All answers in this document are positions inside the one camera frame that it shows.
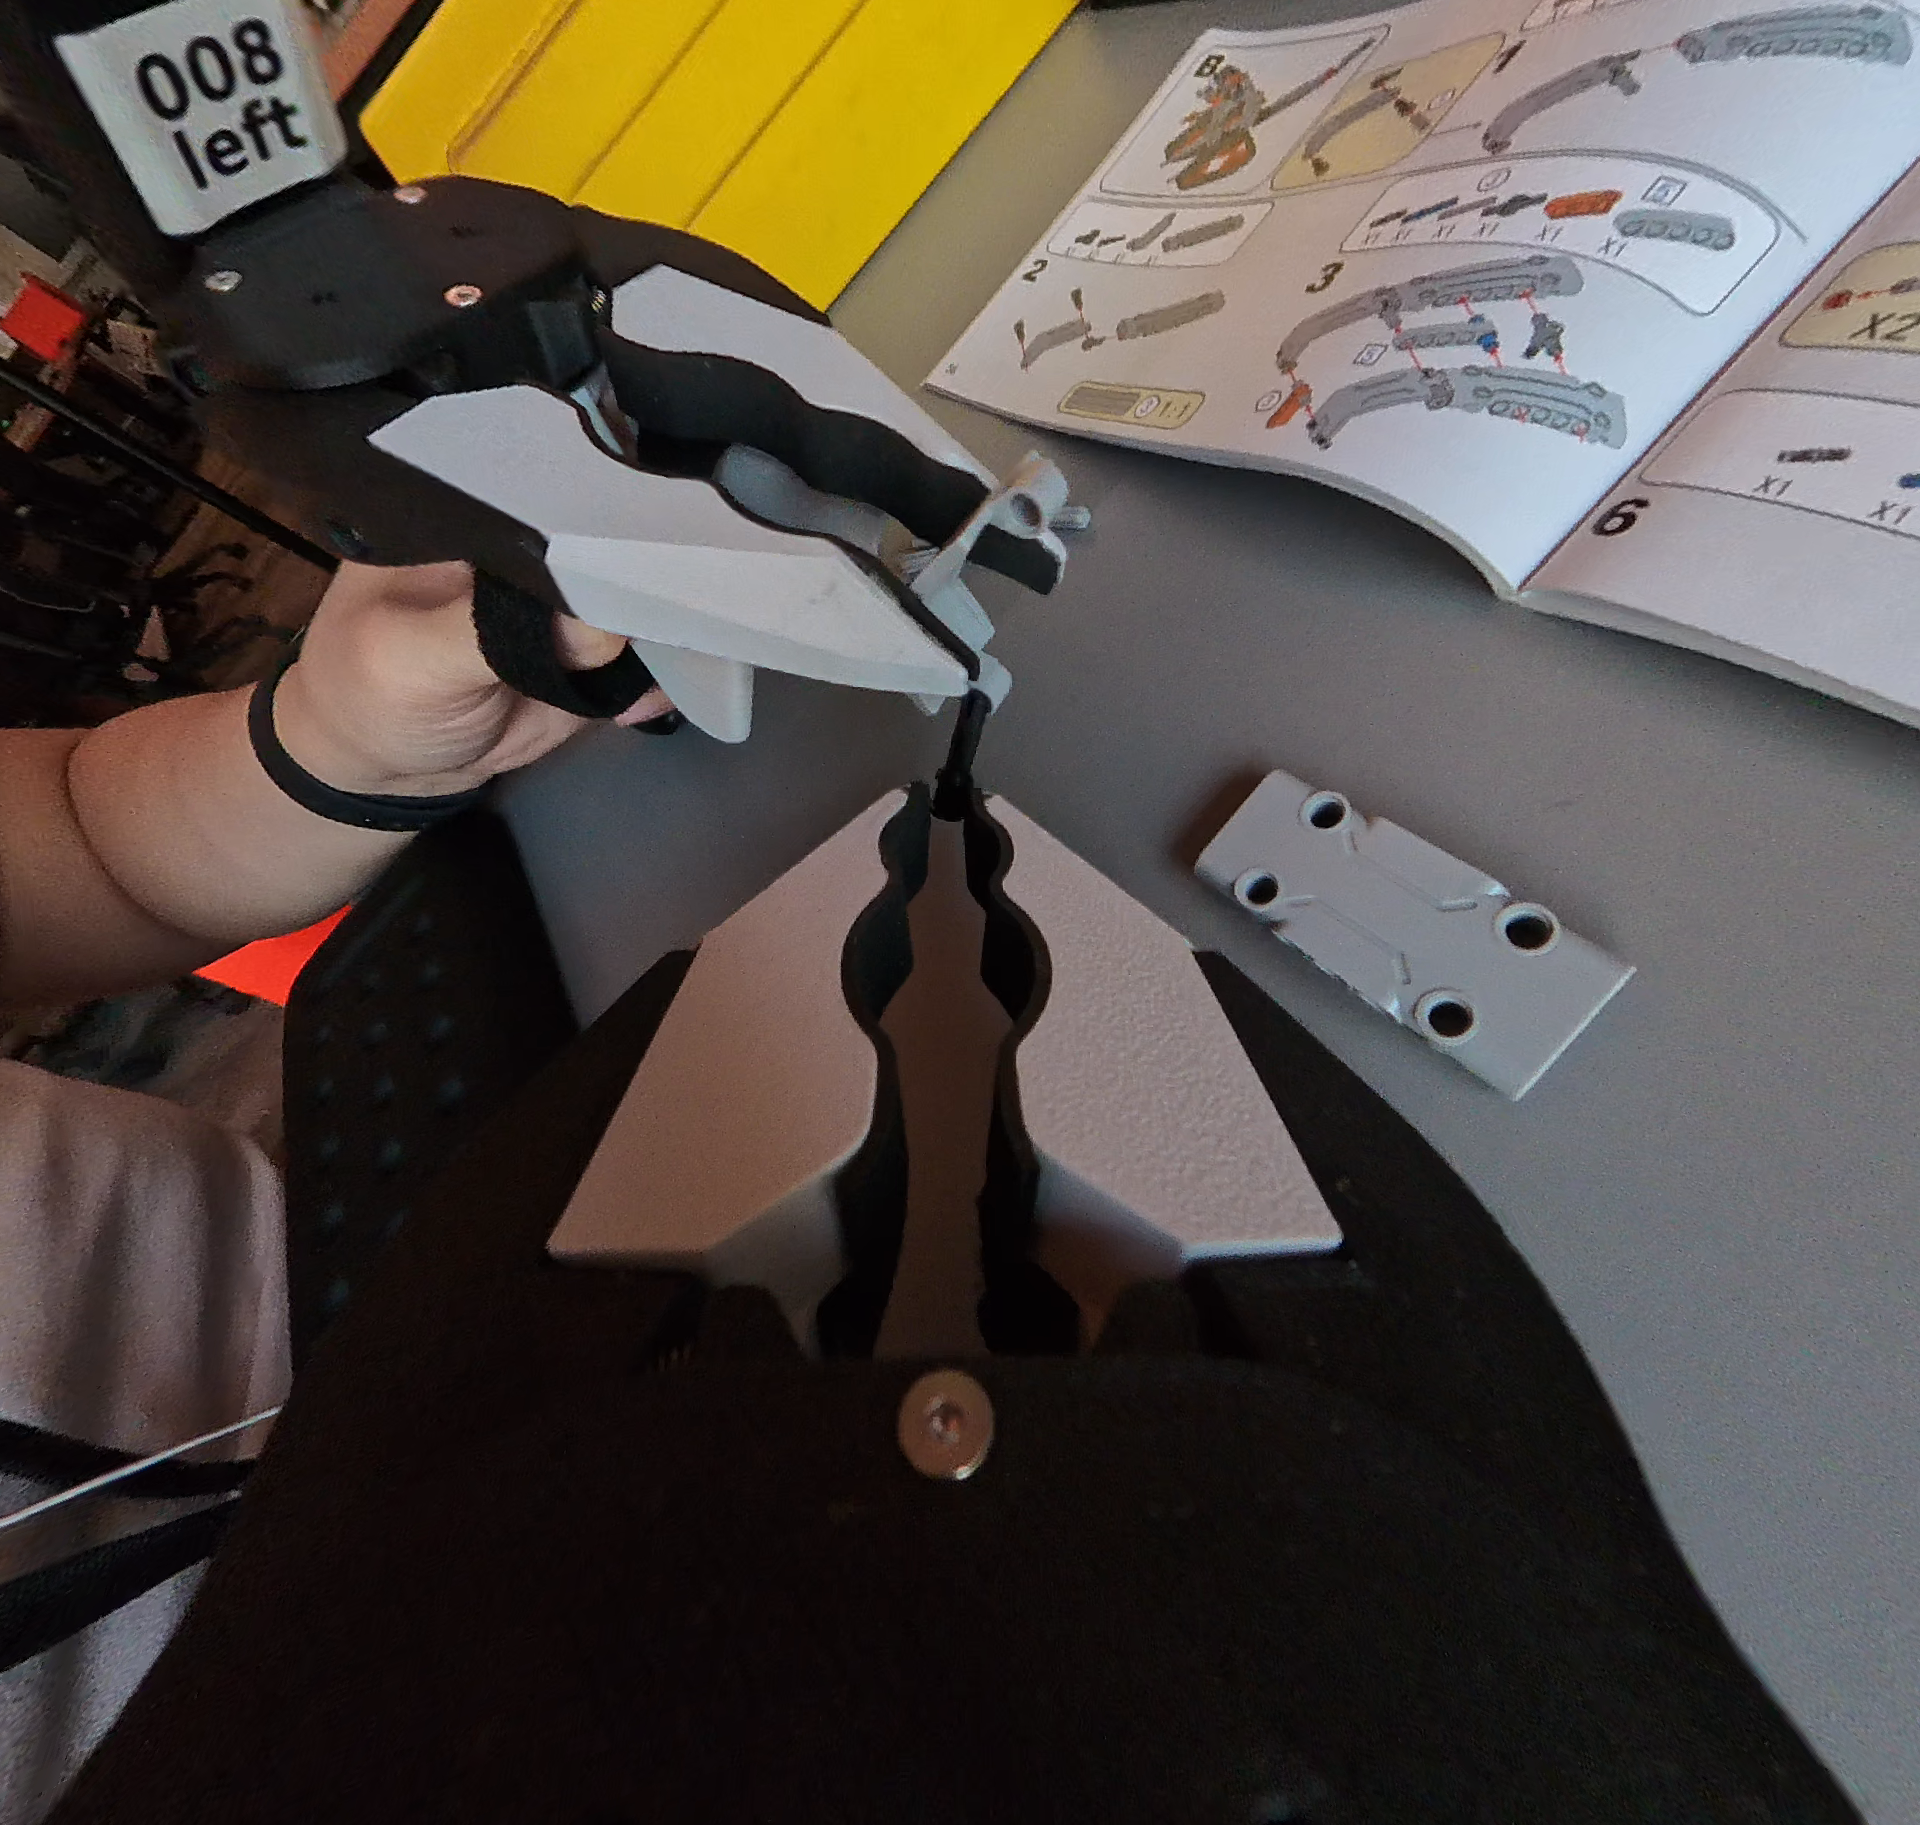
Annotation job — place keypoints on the small black pin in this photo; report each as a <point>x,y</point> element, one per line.
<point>960,753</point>

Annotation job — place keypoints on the open instruction booklet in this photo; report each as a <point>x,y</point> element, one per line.
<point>1500,356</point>

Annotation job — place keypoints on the grey panel with holes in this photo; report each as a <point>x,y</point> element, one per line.
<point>1396,910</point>

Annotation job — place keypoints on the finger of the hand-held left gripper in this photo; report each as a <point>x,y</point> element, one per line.
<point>781,356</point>
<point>720,580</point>

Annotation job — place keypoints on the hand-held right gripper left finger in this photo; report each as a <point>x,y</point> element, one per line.
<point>720,1105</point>

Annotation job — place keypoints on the black wristband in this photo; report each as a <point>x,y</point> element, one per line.
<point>286,782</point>

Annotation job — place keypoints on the person's left forearm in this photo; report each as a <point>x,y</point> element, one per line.
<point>136,865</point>

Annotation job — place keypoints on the yellow plastic bin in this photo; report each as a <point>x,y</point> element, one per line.
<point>720,86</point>

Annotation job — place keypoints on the person's left hand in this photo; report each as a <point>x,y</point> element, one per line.
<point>391,686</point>

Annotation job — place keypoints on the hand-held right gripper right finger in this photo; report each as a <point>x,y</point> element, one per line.
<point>1170,1105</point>

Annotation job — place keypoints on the person's white shirt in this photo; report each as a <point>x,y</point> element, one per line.
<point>136,1225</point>

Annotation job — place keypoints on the grey desk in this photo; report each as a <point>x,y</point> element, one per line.
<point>1651,1256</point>

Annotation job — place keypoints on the orange object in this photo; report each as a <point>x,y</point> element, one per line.
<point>270,955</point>

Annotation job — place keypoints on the grey panel part with tab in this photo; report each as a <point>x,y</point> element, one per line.
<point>997,505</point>

